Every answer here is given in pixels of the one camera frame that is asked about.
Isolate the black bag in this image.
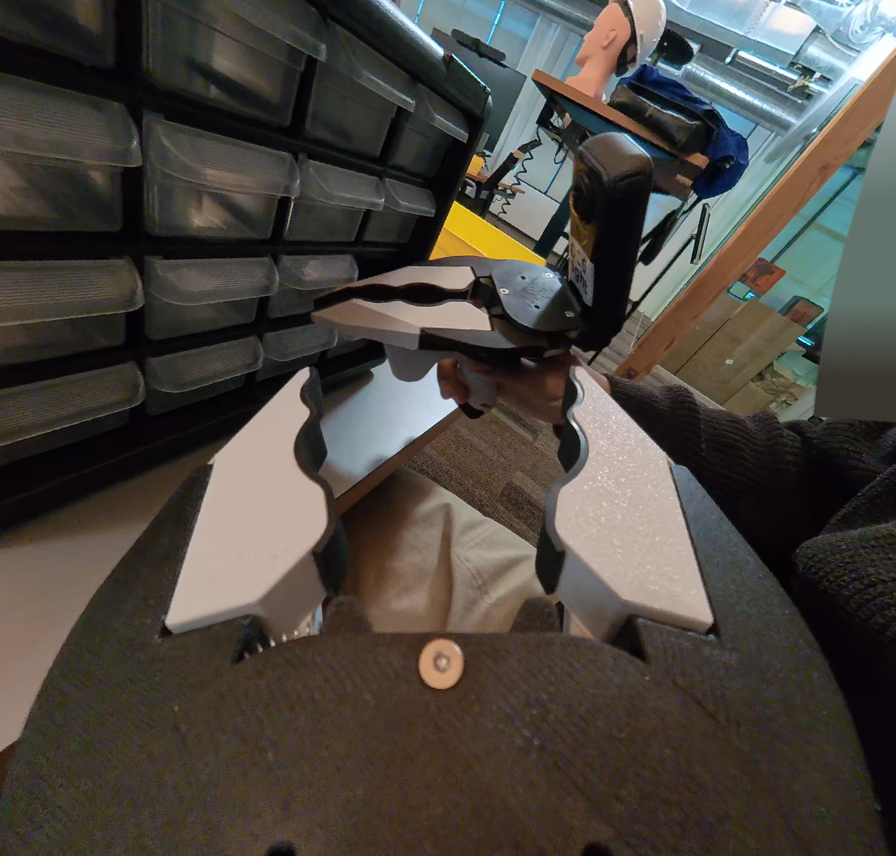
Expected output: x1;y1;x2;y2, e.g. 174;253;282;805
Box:
608;82;721;157

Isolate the mannequin head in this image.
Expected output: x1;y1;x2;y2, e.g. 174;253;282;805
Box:
563;0;638;97

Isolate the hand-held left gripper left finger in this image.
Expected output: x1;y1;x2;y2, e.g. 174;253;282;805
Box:
164;366;349;636

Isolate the white hard hat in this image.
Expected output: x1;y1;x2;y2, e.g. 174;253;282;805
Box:
608;0;667;66

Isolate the black wall monitor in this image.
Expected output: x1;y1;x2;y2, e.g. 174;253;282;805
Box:
428;26;527;144

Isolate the yellow bin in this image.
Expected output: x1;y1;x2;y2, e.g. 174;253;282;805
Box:
428;201;547;263

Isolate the set of clear cabinet drawers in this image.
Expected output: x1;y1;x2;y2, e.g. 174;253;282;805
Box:
0;0;471;465

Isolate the grey desk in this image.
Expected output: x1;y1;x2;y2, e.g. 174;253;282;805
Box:
0;360;464;755

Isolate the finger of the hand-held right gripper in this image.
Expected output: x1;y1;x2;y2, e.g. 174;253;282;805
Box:
353;257;491;307
310;296;498;353

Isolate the silver ventilation duct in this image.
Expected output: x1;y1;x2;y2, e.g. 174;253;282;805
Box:
420;0;896;136

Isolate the person's dark knit sweater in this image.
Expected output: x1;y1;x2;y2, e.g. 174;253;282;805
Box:
791;464;896;829

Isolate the large cardboard box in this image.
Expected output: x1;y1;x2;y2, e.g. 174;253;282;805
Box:
658;296;813;416

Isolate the person's right hand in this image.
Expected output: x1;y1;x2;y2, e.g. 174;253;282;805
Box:
436;352;582;428

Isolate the black drawer cabinet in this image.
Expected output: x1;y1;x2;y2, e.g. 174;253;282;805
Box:
0;0;492;531

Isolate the blue jacket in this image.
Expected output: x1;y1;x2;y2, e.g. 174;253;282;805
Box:
616;63;750;199

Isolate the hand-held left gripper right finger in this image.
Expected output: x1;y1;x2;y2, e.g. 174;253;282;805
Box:
535;366;715;643

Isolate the wooden post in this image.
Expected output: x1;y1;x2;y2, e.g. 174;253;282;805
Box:
616;47;896;381

